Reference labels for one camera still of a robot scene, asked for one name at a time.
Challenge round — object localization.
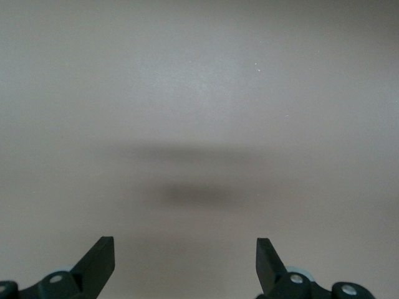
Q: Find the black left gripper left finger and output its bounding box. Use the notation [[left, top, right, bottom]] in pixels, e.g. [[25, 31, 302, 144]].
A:
[[0, 235, 115, 299]]

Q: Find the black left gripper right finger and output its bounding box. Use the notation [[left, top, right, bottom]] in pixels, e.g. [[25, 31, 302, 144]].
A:
[[255, 237, 374, 299]]

